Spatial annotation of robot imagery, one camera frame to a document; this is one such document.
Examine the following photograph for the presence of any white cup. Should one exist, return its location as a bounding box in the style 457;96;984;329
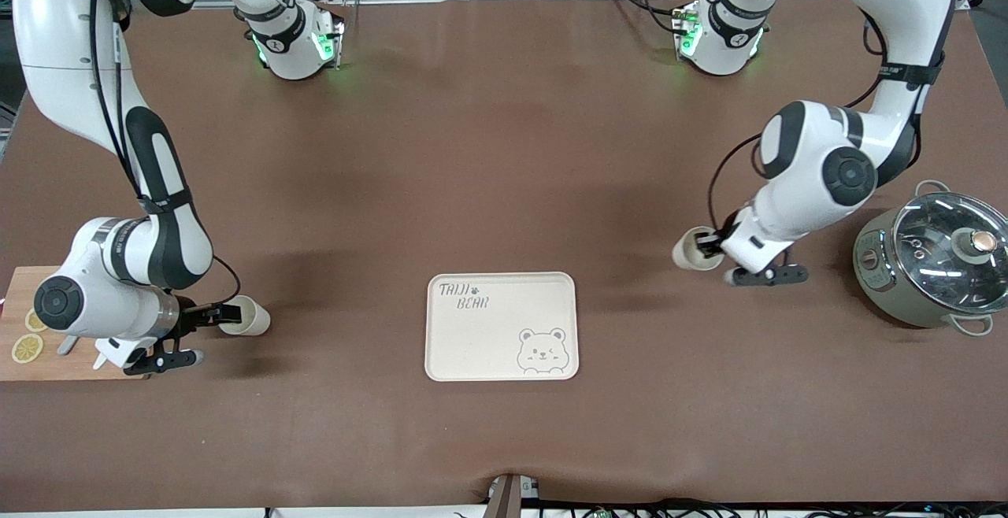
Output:
672;225;725;272
219;295;271;337

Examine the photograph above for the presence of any cream bear print tray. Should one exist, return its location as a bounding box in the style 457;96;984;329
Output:
424;272;580;383

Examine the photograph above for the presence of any wooden cutting board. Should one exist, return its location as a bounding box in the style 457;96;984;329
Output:
0;266;154;382

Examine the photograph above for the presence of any grey pot glass lid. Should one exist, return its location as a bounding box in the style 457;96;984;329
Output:
853;179;1008;338

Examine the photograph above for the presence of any brown table cover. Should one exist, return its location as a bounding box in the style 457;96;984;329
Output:
0;0;1008;512

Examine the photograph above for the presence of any black base cable bundle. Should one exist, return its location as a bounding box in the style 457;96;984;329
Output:
605;0;694;35

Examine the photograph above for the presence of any grey table edge bracket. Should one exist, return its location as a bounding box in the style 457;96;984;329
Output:
487;473;540;518

